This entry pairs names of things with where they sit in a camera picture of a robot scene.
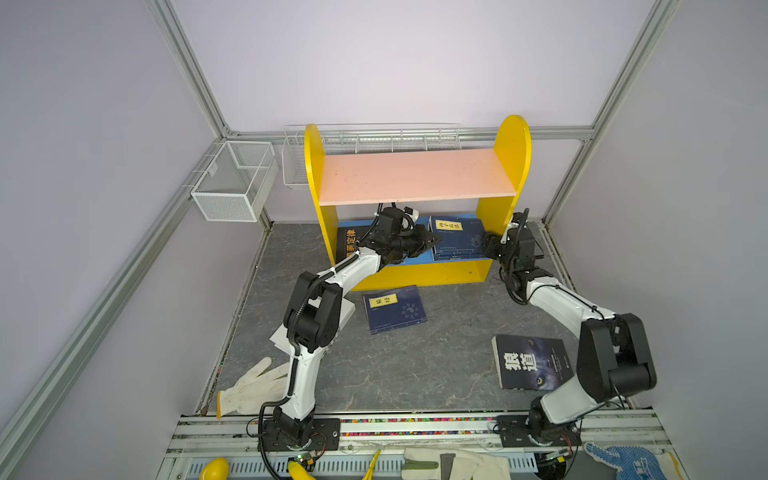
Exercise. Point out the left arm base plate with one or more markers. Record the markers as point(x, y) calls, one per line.
point(323, 433)

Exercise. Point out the blue dotted glove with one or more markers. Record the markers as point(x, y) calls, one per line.
point(629, 462)

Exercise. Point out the white grey glove front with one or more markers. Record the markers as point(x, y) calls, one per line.
point(431, 463)

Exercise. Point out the yellow tool handle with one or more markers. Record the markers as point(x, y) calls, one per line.
point(298, 472)

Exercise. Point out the yellow round object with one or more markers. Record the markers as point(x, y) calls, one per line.
point(217, 469)

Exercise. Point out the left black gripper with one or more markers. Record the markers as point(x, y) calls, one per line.
point(423, 235)

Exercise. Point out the blue book dotted circle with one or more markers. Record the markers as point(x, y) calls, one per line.
point(394, 309)

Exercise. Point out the yellow thin tool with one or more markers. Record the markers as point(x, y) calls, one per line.
point(369, 474)

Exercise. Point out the blue book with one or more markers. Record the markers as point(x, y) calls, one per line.
point(462, 238)

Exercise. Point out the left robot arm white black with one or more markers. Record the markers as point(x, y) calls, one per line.
point(293, 414)

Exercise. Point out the white work glove left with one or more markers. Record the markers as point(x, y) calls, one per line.
point(261, 383)

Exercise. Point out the white mesh box basket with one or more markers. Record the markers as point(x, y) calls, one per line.
point(236, 183)

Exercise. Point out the dark book white characters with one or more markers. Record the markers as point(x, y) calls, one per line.
point(531, 363)

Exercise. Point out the black book yellow title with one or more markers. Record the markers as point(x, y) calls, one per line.
point(347, 238)

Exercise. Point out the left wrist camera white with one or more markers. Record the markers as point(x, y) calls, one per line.
point(413, 214)

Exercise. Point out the white wire basket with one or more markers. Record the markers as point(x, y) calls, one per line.
point(364, 138)

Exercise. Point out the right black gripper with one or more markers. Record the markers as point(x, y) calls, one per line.
point(490, 244)

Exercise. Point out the white book black lettering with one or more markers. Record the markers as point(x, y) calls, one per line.
point(307, 324)

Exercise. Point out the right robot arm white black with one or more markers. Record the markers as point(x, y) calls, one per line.
point(614, 359)

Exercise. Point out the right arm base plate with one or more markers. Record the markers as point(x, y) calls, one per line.
point(518, 430)

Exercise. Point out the yellow shelf with coloured boards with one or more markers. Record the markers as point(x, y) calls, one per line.
point(493, 177)

